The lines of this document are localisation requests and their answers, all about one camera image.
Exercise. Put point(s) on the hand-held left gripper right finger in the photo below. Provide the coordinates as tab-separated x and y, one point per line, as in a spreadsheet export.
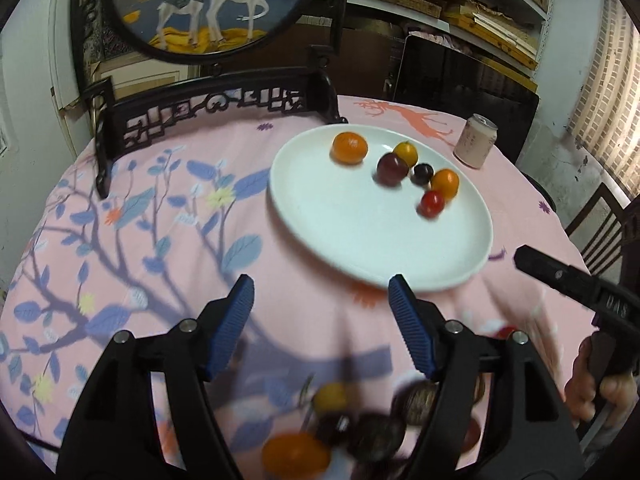
407	320

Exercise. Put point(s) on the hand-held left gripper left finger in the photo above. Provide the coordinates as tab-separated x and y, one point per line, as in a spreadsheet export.
232	320

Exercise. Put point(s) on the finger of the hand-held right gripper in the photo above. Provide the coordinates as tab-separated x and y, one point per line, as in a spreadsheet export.
550	270

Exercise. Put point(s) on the small yellow fruit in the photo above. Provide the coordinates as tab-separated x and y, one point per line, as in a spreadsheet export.
330	397

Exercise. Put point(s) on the white oval plate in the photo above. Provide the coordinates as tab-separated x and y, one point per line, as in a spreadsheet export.
350	220

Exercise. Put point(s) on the person's right hand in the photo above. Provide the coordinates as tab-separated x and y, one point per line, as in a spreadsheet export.
580	390

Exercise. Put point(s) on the dark wooden chair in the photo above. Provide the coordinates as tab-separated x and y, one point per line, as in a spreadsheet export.
600	230

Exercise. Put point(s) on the pink floral tablecloth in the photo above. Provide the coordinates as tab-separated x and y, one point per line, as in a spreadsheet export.
175	270

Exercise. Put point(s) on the black rounded chair back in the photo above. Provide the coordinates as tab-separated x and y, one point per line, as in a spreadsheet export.
542	192

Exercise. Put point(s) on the small red round fruit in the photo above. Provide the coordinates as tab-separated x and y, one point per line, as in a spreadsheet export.
432	204

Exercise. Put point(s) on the dark red round fruit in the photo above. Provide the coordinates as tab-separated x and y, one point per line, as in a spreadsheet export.
471	435

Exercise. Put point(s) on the small dark round fruit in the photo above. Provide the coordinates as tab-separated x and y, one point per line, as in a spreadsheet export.
331	429

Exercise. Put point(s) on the small orange round fruit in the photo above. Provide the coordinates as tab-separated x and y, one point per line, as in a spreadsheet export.
445	183

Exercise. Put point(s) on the small dark purple grape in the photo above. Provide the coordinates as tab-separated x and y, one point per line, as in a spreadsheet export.
422	174

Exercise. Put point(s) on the pink drink can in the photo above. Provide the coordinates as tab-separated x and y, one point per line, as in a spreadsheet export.
472	142

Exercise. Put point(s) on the dark red plum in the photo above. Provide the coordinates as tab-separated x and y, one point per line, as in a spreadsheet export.
391	169

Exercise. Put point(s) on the yellow round fruit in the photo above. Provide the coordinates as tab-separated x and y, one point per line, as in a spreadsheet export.
407	152

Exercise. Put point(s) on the large orange tangerine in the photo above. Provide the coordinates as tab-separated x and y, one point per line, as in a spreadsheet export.
349	148

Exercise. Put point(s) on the black flat panel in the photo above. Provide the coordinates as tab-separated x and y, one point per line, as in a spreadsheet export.
450	75

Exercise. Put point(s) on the stack of wooden boards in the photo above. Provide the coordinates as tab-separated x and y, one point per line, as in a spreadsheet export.
480	20

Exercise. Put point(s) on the round deer embroidery table screen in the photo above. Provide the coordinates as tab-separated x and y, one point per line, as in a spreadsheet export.
200	10

